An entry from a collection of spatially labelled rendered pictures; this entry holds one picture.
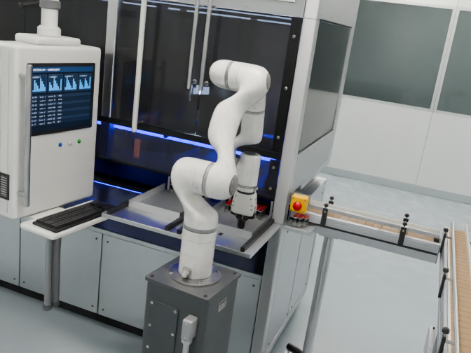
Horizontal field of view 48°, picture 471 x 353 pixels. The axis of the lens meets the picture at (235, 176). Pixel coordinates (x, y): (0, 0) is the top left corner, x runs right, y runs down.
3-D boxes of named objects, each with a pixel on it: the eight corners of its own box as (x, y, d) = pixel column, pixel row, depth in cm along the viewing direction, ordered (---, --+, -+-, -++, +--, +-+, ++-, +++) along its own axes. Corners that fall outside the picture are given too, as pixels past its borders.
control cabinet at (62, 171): (67, 187, 281) (73, 35, 260) (95, 197, 273) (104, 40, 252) (-16, 210, 237) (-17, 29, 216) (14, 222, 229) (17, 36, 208)
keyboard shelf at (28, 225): (79, 199, 272) (80, 195, 271) (123, 214, 260) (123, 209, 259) (5, 223, 233) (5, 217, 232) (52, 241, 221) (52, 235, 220)
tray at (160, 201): (164, 189, 274) (165, 183, 273) (209, 200, 266) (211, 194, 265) (128, 206, 243) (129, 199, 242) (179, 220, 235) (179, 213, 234)
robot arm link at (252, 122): (222, 106, 209) (219, 176, 222) (259, 113, 204) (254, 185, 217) (231, 100, 217) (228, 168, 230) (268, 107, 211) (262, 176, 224)
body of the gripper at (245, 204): (260, 189, 224) (256, 213, 227) (237, 183, 227) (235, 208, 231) (254, 193, 217) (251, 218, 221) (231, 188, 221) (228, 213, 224)
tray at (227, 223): (224, 204, 263) (226, 197, 262) (274, 217, 255) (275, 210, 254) (195, 225, 232) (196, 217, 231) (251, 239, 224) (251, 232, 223)
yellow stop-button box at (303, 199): (293, 206, 249) (295, 192, 247) (308, 210, 247) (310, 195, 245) (289, 211, 242) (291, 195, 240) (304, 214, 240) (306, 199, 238)
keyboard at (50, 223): (96, 202, 263) (96, 198, 263) (118, 210, 258) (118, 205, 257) (31, 224, 229) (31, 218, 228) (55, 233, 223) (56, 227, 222)
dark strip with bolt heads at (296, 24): (265, 195, 247) (291, 17, 225) (273, 197, 245) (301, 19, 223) (263, 195, 246) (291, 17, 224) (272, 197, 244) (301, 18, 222)
